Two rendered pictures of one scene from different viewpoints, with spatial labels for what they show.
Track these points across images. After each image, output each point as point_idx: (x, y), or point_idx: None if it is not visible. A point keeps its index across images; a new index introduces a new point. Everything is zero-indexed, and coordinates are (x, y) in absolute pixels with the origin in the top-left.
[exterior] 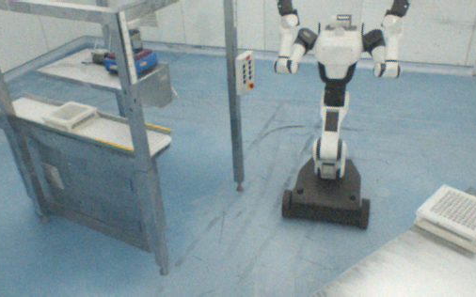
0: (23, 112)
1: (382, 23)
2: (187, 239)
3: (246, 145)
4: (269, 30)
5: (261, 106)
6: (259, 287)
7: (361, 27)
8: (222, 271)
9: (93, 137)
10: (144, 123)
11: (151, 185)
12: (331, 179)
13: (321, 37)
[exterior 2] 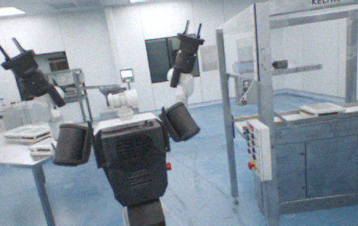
0: None
1: (63, 94)
2: (250, 224)
3: None
4: None
5: None
6: (177, 222)
7: (92, 128)
8: (205, 219)
9: (283, 117)
10: (222, 96)
11: (225, 136)
12: None
13: (149, 112)
